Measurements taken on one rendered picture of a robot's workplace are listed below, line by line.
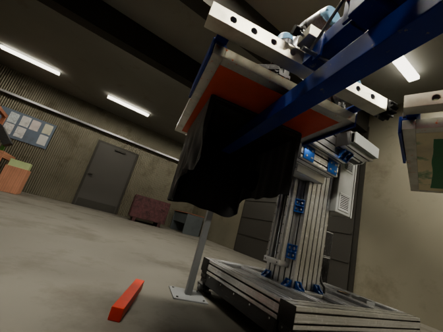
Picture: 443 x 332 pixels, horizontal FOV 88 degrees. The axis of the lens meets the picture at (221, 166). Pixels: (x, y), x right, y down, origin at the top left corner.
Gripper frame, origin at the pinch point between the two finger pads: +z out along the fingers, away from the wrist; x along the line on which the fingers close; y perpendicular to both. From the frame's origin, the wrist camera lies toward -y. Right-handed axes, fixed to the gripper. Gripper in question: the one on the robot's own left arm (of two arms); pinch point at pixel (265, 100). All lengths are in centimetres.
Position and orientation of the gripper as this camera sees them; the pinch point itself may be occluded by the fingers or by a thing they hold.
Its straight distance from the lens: 103.1
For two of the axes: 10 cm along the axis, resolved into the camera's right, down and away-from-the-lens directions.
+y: 9.1, 3.2, 2.7
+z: -2.6, 9.3, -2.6
